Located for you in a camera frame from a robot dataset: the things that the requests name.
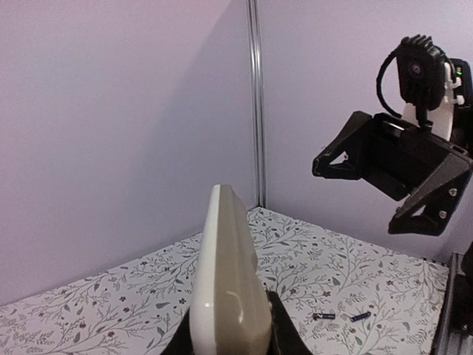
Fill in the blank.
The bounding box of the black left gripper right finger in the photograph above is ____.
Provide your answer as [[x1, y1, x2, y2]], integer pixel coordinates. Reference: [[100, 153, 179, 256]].
[[268, 291, 312, 355]]

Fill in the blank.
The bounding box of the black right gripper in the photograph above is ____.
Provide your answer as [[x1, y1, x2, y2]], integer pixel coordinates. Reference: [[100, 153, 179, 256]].
[[312, 111, 472, 236]]

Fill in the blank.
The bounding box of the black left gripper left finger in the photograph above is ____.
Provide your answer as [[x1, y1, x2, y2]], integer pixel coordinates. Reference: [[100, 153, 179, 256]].
[[160, 311, 194, 355]]

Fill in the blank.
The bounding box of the black battery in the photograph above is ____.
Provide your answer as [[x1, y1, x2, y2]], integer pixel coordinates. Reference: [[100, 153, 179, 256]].
[[350, 311, 371, 322], [313, 313, 336, 320]]

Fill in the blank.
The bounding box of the white remote control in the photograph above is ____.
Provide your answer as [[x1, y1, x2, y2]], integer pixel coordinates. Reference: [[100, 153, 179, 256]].
[[189, 184, 272, 354]]

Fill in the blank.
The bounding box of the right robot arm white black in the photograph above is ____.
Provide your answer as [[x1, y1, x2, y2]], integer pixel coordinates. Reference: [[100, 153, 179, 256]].
[[312, 59, 472, 236]]

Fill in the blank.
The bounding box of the floral patterned table mat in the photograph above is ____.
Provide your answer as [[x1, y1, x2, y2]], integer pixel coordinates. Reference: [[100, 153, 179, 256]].
[[1, 208, 449, 354]]

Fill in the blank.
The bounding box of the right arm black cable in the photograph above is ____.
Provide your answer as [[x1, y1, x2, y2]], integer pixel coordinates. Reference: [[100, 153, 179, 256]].
[[375, 51, 404, 119]]

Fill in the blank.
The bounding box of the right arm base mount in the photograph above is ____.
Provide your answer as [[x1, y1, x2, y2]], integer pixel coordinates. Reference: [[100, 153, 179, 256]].
[[430, 247, 472, 355]]

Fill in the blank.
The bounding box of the right aluminium frame post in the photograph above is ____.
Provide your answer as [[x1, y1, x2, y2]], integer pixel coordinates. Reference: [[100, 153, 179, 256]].
[[246, 0, 267, 208]]

